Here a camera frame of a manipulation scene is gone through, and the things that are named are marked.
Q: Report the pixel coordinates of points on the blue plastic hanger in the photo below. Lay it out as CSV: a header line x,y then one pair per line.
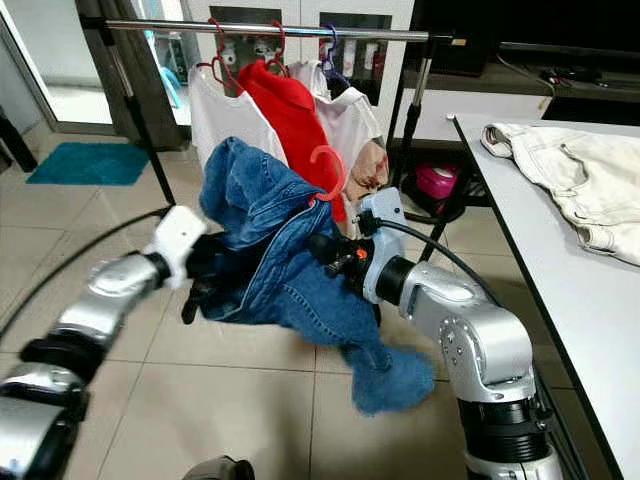
x,y
330,60

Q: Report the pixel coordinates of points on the silver black clothes rack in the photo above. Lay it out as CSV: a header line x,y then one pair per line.
x,y
380,35

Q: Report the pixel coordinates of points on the pink vacuum cleaner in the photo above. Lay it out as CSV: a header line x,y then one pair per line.
x,y
438,180

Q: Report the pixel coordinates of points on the white printed t-shirt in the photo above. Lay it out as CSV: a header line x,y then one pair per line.
x,y
360,120

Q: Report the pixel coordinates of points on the white framed glass door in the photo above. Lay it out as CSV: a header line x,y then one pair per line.
x,y
50,50

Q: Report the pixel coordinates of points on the cream white jacket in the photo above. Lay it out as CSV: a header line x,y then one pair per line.
x,y
580,175

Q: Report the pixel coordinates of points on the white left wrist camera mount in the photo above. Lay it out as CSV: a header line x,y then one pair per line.
x,y
180,240

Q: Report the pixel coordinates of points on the white low drawer cabinet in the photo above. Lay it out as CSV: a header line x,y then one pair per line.
x,y
430,115

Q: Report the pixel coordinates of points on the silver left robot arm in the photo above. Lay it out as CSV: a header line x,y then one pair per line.
x,y
110,300

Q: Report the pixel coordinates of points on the red shirt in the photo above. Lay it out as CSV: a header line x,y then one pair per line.
x,y
295,115

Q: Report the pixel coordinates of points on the white glass door cabinet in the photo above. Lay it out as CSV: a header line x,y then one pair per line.
x,y
295,8

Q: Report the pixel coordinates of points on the plain white t-shirt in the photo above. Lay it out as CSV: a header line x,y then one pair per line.
x,y
225,120

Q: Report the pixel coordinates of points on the dark grey curtain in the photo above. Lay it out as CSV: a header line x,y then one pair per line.
x,y
100,90

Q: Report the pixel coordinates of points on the red plastic hanger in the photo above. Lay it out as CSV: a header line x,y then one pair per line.
x,y
341,175
222,68
281,40

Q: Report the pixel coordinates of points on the grey table black legs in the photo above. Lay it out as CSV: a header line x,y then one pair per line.
x,y
575,300

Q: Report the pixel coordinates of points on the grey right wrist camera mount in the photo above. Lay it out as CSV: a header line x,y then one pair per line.
x,y
380,205

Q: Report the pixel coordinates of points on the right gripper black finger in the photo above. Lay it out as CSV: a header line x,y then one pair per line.
x,y
320,243
324,262

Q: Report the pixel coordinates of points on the light blue plastic hangers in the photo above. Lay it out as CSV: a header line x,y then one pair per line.
x,y
166,90

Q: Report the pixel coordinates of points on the black television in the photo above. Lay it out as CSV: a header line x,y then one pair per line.
x,y
530,25

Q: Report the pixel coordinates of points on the teal floor mat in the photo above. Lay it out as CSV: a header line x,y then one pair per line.
x,y
85,163

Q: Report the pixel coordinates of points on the blue denim jacket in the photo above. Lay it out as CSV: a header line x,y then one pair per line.
x,y
300,290

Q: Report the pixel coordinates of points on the dark grey robot foot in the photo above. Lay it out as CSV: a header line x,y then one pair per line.
x,y
218,470

